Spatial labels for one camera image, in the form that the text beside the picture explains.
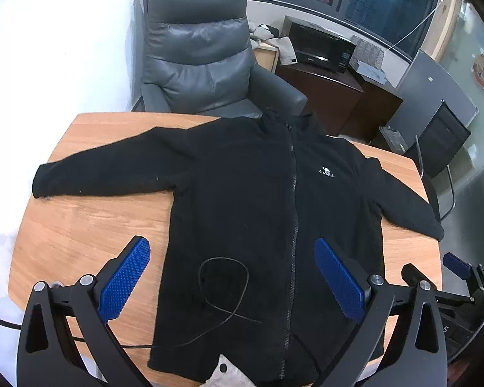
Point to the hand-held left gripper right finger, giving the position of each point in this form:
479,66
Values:
338,282

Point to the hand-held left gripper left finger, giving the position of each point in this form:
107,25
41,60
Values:
125,282

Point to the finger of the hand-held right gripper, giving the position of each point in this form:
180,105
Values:
412,274
457,266

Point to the black fleece jacket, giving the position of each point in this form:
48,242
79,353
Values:
246,193

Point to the black office chair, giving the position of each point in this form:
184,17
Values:
443,137

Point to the dark wooden cabinet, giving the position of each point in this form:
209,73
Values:
326,96

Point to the grey metal cabinet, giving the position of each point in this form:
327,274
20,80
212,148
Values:
431,80

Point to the white flat box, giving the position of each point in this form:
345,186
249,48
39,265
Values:
371,71

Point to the light wooden side table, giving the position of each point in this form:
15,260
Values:
266,58

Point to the black microwave oven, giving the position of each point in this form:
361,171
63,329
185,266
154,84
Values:
314,46

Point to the white cloth on cabinet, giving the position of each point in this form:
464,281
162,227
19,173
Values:
284,48

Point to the grey leather armchair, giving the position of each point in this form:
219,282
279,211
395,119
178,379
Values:
193,48

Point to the dark window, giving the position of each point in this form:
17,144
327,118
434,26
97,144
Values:
387,4

